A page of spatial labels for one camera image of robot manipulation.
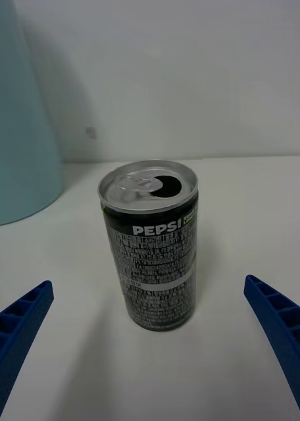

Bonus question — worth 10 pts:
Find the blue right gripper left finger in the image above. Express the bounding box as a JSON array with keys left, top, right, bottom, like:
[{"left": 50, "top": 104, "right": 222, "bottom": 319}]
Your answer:
[{"left": 0, "top": 280, "right": 54, "bottom": 421}]

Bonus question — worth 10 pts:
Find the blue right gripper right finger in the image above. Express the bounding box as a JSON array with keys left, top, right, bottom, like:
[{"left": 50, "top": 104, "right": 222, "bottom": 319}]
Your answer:
[{"left": 243, "top": 274, "right": 300, "bottom": 421}]

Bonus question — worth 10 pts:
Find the black drink can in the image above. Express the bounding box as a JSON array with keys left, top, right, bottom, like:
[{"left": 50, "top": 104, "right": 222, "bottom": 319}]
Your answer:
[{"left": 97, "top": 160, "right": 199, "bottom": 331}]

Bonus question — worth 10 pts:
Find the pale blue plastic bin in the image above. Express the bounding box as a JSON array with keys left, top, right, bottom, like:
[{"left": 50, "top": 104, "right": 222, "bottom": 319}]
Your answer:
[{"left": 0, "top": 0, "right": 64, "bottom": 227}]

